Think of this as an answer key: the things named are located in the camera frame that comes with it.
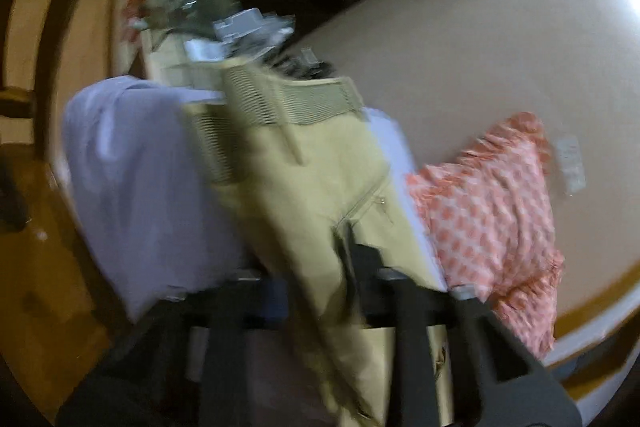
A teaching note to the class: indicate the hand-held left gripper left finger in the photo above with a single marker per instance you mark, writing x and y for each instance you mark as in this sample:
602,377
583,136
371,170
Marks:
274,302

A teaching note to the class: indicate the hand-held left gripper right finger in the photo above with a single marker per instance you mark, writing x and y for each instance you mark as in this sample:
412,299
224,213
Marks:
372,302

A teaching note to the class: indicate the beige pants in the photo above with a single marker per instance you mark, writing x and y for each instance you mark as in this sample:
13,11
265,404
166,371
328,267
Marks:
310,187

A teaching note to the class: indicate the orange white patterned ruffled garment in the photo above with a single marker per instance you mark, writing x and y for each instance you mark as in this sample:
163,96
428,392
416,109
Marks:
492,227

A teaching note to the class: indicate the white fabric tag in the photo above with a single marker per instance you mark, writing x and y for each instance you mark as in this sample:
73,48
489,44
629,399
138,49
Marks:
571,166

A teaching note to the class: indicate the dark furniture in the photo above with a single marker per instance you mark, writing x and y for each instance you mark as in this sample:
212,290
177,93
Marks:
12,157

